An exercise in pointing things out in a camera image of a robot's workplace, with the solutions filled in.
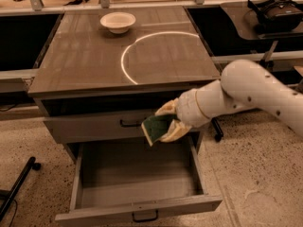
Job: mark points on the open middle drawer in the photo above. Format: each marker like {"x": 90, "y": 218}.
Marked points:
{"x": 129, "y": 180}

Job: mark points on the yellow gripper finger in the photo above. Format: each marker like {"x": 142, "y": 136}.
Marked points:
{"x": 168, "y": 108}
{"x": 177, "y": 129}

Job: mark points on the green yellow sponge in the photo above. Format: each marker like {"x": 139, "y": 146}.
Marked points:
{"x": 155, "y": 126}

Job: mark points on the black stand leg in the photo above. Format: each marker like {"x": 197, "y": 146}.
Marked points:
{"x": 8, "y": 196}

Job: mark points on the white bowl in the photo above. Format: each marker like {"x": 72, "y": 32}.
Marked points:
{"x": 118, "y": 22}

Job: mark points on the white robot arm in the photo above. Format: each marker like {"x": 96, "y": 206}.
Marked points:
{"x": 211, "y": 100}

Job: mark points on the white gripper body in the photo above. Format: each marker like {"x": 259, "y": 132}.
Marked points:
{"x": 188, "y": 108}

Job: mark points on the black side table stand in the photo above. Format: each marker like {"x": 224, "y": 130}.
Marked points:
{"x": 252, "y": 32}

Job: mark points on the upper grey drawer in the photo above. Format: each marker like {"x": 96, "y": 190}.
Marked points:
{"x": 91, "y": 127}

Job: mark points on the grey drawer cabinet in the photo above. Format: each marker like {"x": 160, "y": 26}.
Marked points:
{"x": 88, "y": 70}

